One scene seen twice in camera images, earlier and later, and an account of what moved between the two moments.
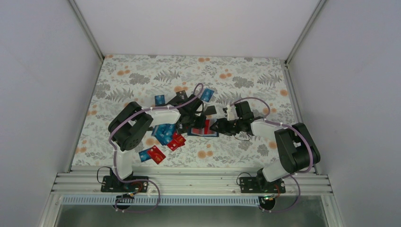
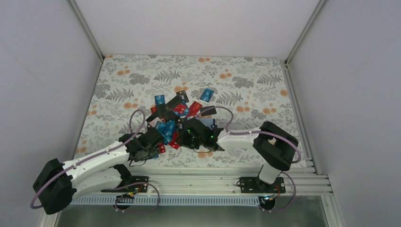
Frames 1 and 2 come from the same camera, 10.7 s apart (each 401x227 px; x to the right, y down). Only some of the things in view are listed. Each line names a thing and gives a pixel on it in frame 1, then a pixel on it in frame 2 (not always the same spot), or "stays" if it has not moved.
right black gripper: (222, 127) → (184, 140)
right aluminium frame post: (305, 30) stays
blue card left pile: (164, 133) stays
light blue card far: (207, 95) stays
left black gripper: (201, 124) → (153, 151)
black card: (210, 110) stays
